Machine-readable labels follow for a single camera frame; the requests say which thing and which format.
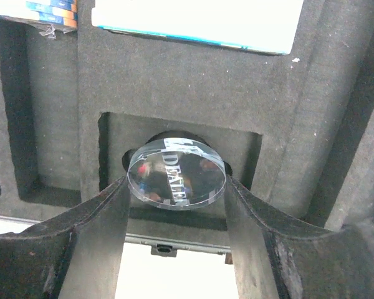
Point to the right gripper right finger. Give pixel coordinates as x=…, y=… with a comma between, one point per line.
x=276, y=255

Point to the black poker carrying case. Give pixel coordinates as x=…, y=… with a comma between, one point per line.
x=297, y=129

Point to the blue playing card deck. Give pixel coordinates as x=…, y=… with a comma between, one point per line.
x=258, y=26

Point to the clear acrylic dealer button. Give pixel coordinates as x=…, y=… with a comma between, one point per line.
x=176, y=174

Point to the blue tan poker chip stack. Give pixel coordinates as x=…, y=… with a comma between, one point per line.
x=58, y=12

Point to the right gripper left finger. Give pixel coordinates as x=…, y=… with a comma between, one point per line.
x=76, y=254

